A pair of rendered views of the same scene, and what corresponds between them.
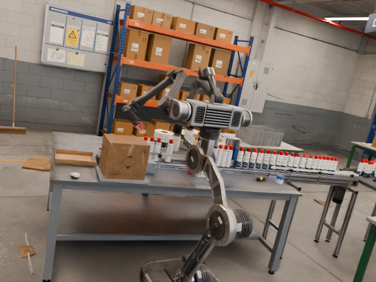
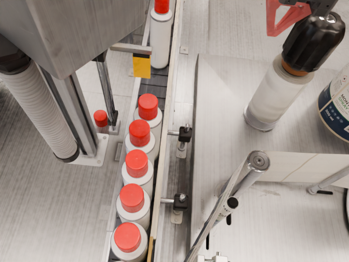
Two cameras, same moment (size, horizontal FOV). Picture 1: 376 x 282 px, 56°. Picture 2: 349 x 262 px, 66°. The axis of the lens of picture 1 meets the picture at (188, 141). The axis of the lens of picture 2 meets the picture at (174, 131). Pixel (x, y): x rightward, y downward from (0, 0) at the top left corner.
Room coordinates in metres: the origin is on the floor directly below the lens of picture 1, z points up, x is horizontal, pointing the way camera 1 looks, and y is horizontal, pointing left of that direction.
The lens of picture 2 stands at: (3.25, -0.34, 1.45)
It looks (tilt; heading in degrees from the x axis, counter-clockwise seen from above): 60 degrees down; 107
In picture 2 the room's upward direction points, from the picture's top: 10 degrees clockwise
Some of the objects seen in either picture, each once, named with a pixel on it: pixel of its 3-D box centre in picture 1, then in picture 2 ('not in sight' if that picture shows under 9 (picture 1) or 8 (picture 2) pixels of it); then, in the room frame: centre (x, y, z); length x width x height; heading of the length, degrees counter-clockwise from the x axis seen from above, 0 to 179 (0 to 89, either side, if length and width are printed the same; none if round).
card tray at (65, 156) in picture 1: (75, 157); not in sight; (2.72, 0.86, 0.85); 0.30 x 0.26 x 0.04; 112
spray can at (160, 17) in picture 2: (169, 150); (160, 33); (3.01, 0.14, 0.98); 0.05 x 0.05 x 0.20
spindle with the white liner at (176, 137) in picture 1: (175, 139); (286, 78); (3.33, 0.12, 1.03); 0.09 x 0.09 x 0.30
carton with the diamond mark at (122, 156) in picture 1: (123, 156); not in sight; (2.56, 0.45, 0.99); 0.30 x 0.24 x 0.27; 116
